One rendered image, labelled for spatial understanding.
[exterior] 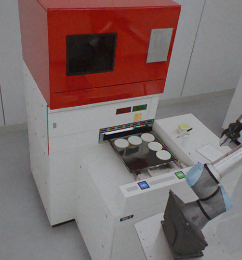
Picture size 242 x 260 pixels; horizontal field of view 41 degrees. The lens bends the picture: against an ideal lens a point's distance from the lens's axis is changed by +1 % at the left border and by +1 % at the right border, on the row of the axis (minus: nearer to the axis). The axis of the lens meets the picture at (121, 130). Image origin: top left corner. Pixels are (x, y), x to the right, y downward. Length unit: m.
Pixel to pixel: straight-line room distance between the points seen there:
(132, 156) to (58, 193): 0.69
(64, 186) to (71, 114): 0.64
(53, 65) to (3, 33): 1.58
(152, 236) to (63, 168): 0.87
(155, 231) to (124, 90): 0.89
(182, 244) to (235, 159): 0.49
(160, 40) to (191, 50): 2.35
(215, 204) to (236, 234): 1.53
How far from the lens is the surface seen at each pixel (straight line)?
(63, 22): 1.78
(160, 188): 1.93
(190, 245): 1.77
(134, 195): 1.85
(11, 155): 3.58
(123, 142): 2.29
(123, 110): 2.26
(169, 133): 2.36
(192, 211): 1.68
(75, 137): 2.23
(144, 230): 1.89
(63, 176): 2.44
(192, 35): 4.34
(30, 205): 3.06
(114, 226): 1.99
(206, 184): 1.62
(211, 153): 2.28
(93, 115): 2.18
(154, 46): 2.08
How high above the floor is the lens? 2.30
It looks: 35 degrees down
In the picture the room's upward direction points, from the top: 7 degrees clockwise
